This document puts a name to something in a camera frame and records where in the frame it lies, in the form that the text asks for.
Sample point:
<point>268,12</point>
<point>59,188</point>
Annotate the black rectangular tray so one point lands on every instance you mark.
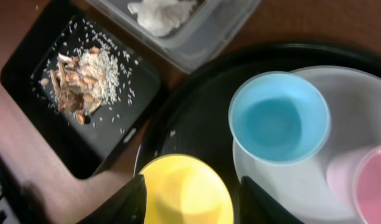
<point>85,152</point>

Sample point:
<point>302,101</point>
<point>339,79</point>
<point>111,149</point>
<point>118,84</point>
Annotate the round black tray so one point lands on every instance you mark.
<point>194,121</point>

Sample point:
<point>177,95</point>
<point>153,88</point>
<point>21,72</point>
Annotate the blue plastic cup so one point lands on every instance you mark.
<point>279,118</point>

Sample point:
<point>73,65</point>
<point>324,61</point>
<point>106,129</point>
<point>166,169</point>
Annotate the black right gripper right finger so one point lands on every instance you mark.
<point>258,207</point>

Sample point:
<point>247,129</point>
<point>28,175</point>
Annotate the peanut shells and rice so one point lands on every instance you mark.
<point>86,76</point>

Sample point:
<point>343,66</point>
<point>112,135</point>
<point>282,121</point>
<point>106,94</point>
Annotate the pink plastic cup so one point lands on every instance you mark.
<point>354,177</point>

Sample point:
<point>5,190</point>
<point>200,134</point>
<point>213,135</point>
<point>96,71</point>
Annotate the light grey plate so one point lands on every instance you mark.
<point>319,189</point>

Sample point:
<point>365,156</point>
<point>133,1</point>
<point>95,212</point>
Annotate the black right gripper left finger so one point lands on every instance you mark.
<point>126,206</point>

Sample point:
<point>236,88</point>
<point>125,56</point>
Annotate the crumpled white tissue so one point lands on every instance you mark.
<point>160,17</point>

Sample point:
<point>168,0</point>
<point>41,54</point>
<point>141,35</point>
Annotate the yellow bowl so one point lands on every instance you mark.
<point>181,189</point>

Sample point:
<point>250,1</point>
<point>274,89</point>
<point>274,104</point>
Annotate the clear plastic bin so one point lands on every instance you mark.
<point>210,28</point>

